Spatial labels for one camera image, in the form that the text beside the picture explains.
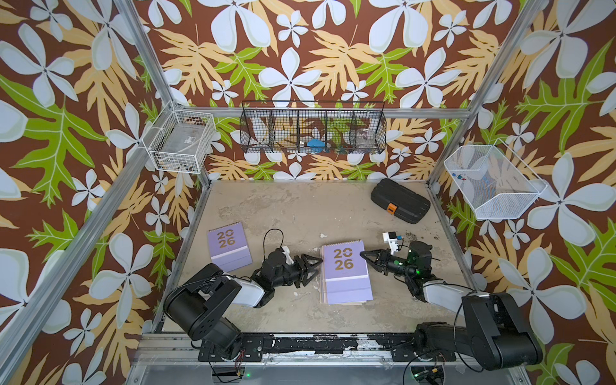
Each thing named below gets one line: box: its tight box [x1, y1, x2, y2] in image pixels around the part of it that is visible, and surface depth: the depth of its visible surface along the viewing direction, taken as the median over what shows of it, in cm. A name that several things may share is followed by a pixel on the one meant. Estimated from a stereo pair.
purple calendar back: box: [323, 239, 374, 305], surface depth 83 cm
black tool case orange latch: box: [370, 178, 431, 224], surface depth 107 cm
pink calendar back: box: [319, 276, 367, 307], surface depth 84 cm
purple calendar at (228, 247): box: [208, 221, 254, 273], surface depth 98 cm
